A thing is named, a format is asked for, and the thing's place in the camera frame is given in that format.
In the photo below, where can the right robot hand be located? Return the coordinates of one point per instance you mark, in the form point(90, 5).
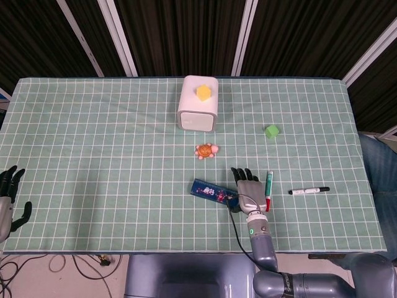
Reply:
point(251, 195)

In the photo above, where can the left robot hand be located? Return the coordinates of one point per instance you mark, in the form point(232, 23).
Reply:
point(4, 214)

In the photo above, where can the blue pencil case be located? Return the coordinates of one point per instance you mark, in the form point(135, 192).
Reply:
point(207, 191)

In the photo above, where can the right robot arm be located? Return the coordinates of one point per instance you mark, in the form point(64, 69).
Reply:
point(263, 245)

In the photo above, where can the green marker red cap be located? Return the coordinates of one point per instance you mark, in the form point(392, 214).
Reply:
point(269, 183)

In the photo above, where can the white marker black cap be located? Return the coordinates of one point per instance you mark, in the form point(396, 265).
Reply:
point(307, 191)

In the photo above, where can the pink orange turtle toy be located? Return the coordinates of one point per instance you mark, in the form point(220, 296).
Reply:
point(205, 151)

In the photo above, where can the green foam cube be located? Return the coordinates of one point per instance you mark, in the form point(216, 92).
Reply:
point(271, 132)

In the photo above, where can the blue-grey robot torso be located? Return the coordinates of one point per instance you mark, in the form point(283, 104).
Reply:
point(186, 273)

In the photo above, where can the green checked tablecloth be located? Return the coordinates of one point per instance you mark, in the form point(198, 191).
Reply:
point(93, 155)

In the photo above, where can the yellow black plug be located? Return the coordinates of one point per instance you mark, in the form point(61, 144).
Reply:
point(105, 261)

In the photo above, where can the white cube cabinet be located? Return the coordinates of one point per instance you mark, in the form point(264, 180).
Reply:
point(189, 102)

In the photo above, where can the yellow foam cube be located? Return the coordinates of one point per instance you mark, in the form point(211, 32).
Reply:
point(204, 93)

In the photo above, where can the white blue board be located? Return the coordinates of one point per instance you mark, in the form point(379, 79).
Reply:
point(3, 96)

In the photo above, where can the person's leg in jeans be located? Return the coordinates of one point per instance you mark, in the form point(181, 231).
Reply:
point(381, 167)

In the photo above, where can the black pleated curtain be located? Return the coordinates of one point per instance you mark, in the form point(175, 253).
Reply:
point(186, 31)

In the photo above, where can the white frame post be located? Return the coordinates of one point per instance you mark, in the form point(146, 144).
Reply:
point(80, 37)
point(372, 57)
point(245, 37)
point(119, 37)

